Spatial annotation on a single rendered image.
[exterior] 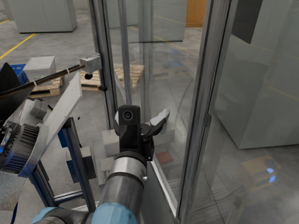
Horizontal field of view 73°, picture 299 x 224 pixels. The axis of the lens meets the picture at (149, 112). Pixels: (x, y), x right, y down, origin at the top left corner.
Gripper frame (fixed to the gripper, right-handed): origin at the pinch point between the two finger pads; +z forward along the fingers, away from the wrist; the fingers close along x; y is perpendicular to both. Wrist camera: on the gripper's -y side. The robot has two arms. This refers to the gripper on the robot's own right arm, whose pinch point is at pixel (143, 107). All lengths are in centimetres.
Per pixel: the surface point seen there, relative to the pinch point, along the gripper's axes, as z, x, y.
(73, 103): 18.8, -34.2, 8.7
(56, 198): 19, -73, 79
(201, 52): -7.7, 15.7, -17.3
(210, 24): -9.0, 17.1, -22.7
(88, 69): 49, -39, 6
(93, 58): 53, -36, 1
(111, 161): 28, -32, 54
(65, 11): 650, -373, 27
